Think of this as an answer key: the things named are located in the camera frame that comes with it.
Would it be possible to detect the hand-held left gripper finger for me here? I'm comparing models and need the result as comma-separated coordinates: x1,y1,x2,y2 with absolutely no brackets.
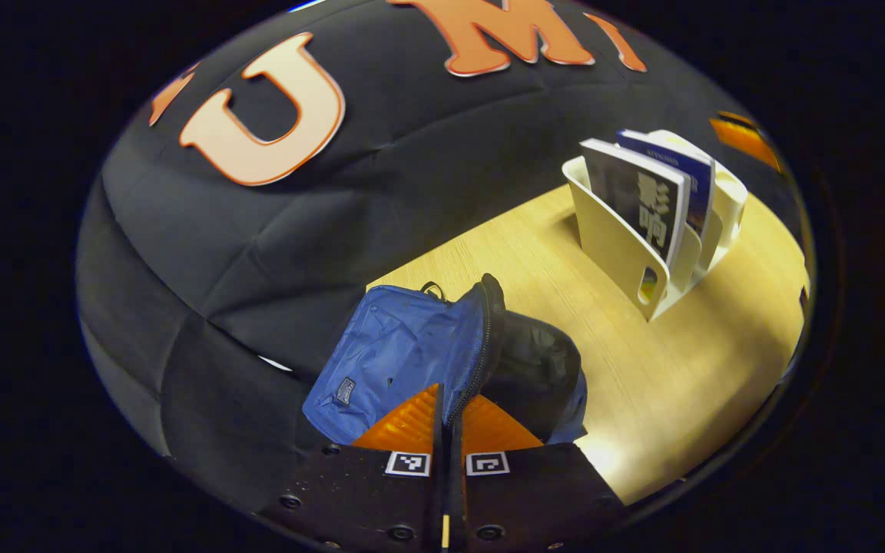
258,382,447,552
446,392,628,552

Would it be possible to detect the blue cover book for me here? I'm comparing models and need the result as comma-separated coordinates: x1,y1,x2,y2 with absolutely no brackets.
615,129,716,239

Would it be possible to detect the dark grey cover book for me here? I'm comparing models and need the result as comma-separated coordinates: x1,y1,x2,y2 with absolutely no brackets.
579,138,691,266

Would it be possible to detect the blue schoolbag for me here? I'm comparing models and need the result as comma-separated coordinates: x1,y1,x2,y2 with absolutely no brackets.
303,273,589,446

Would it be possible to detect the white bookshelf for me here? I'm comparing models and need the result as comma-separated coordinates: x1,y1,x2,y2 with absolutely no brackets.
562,129,749,322

